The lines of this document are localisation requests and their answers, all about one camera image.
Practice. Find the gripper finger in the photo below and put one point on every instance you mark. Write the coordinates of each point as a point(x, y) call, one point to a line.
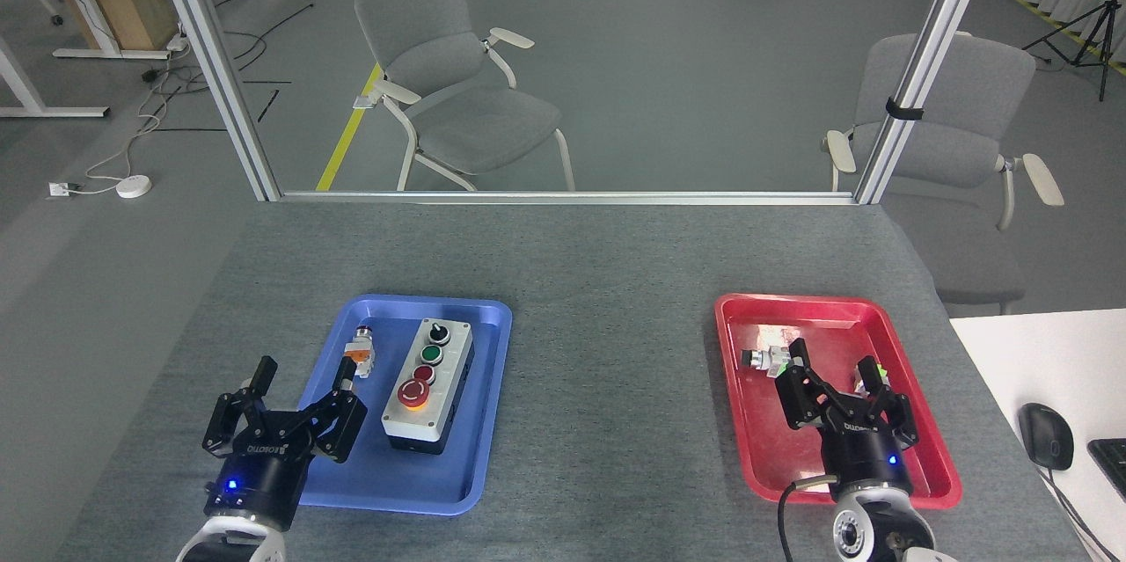
point(339, 426)
point(895, 421)
point(230, 426)
point(802, 399)

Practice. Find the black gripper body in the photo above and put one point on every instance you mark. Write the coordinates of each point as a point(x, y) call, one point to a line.
point(866, 461)
point(259, 483)

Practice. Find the grey control box with buttons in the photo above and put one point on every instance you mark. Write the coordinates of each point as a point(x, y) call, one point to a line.
point(440, 377)

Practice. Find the red plastic tray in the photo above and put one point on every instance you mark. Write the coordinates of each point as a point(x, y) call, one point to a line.
point(765, 456)

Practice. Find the black computer mouse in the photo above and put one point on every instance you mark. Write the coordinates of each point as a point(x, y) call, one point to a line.
point(1046, 434)

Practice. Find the white desk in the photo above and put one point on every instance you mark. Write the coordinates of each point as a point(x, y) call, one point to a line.
point(1038, 351)

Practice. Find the blue plastic tray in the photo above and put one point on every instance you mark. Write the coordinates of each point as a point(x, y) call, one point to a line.
point(493, 386)

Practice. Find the black keyboard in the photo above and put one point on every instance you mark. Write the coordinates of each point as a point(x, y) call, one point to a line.
point(1110, 465)

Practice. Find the white round floor device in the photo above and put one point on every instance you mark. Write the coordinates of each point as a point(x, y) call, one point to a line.
point(134, 186)

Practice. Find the grey chair with white armrests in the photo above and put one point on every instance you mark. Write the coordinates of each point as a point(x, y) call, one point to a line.
point(475, 118)
point(968, 140)

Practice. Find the white floor socket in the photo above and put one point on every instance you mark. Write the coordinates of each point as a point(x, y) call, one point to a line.
point(60, 189)

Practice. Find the black tripod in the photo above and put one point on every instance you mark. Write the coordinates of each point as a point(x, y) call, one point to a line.
point(1104, 25)

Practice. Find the green push button switch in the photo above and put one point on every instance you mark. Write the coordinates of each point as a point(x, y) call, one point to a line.
point(858, 382)

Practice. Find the orange white push button switch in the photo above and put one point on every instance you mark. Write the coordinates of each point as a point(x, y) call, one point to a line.
point(363, 351)

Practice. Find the silver aluminium rail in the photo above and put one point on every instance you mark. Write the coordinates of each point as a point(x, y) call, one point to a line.
point(563, 197)

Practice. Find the silver aluminium post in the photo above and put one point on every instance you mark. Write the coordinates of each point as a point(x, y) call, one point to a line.
point(215, 69)
point(924, 61)

